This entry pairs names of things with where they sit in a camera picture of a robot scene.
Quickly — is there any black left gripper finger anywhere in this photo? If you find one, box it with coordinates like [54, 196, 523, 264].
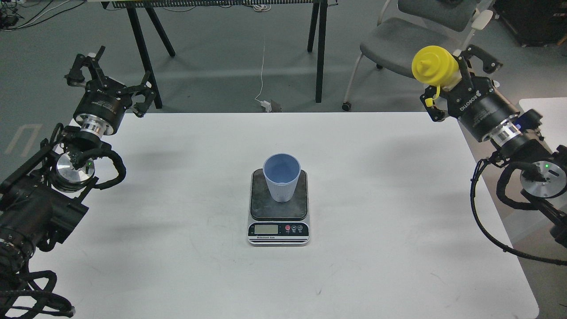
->
[64, 45, 111, 91]
[120, 71, 157, 118]

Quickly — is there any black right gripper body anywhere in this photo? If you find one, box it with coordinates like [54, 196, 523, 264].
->
[447, 77, 519, 142]

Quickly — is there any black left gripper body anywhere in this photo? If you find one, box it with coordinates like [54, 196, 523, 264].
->
[73, 86, 132, 136]

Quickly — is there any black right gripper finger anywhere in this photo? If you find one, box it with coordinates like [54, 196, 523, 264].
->
[420, 84, 456, 122]
[454, 44, 504, 89]

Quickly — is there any yellow squeeze bottle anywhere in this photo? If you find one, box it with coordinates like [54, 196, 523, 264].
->
[411, 45, 462, 107]

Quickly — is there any light blue ribbed cup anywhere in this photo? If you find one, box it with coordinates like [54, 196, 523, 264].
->
[262, 153, 302, 202]

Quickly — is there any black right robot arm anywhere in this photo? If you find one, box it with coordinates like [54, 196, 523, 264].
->
[411, 45, 566, 246]

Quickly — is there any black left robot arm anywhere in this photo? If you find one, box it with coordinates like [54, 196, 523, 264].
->
[1, 46, 156, 281]

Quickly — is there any black digital kitchen scale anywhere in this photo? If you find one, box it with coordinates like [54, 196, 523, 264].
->
[246, 169, 311, 247]

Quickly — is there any black cabinet corner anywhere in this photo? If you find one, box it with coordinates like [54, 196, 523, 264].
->
[493, 0, 567, 47]

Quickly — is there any black-legged background table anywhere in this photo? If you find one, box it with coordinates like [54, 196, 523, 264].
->
[100, 0, 340, 109]

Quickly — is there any grey office chair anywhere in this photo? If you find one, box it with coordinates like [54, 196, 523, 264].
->
[342, 0, 494, 112]

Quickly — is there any white power adapter plug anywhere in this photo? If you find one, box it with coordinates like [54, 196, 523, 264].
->
[260, 100, 282, 113]

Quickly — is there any white power cable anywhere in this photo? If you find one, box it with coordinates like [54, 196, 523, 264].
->
[254, 44, 267, 105]

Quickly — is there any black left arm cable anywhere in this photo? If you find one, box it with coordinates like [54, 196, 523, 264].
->
[0, 268, 76, 319]

